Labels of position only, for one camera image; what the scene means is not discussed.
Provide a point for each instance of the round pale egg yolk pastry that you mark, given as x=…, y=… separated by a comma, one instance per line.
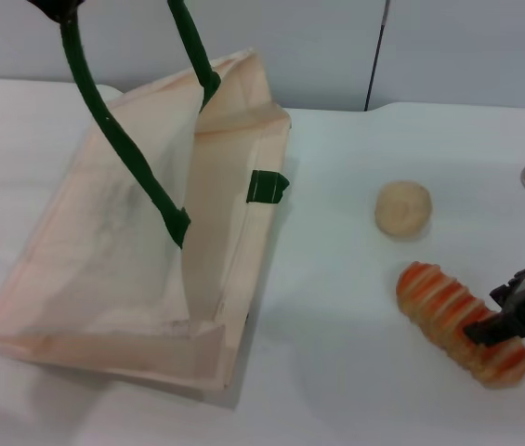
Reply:
x=402, y=209

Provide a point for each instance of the orange striped long bread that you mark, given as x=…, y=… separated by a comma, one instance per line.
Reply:
x=443, y=302

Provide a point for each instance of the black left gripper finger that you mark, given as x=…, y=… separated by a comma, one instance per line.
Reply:
x=57, y=9

